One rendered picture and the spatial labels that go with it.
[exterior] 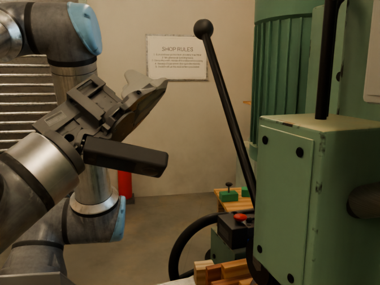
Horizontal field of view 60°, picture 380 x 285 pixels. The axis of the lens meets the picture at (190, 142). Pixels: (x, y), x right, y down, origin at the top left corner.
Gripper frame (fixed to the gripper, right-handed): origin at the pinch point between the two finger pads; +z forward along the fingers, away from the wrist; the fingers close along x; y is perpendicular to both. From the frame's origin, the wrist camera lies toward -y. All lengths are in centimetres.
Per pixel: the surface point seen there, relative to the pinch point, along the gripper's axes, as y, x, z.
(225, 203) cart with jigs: -30, 145, 67
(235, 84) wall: 31, 214, 223
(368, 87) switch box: -19.8, -28.4, -11.0
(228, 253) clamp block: -28.4, 29.4, -3.0
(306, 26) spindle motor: -12.3, -16.4, 10.2
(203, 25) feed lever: 1.7, -6.1, 10.4
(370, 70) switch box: -19.1, -29.0, -10.5
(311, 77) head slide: -17.1, -14.8, 4.5
